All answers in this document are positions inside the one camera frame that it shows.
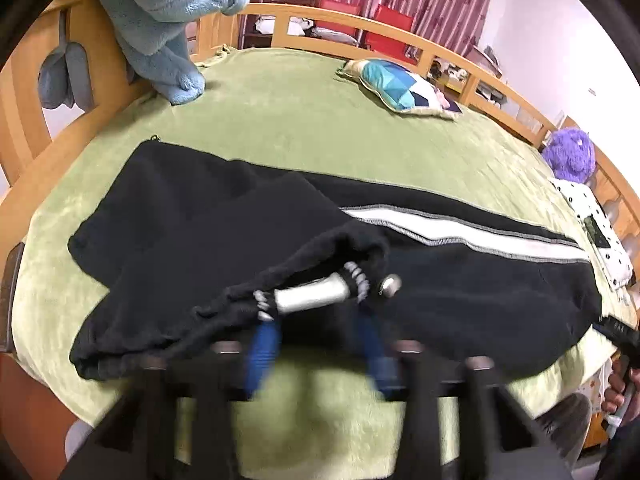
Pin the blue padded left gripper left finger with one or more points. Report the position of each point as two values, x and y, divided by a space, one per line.
263 349

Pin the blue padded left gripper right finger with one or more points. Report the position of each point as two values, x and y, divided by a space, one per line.
382 366

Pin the black pants with white stripe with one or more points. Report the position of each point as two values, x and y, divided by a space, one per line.
190 248

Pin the person's right hand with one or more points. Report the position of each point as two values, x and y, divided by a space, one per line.
614 395

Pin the white black-dotted pillow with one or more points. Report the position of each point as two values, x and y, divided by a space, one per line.
612 255

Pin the black phone on pillow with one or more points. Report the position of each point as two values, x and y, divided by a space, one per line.
596 235

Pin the green fleece bed blanket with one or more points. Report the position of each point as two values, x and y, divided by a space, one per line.
317 418

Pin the purple plush toy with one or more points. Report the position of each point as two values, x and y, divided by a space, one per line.
571 155

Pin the colourful geometric pillow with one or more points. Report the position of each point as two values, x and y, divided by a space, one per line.
399 89

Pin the light blue fleece garment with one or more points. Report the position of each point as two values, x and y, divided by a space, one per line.
152 36

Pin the wooden bed frame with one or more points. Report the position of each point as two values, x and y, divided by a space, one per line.
33 161

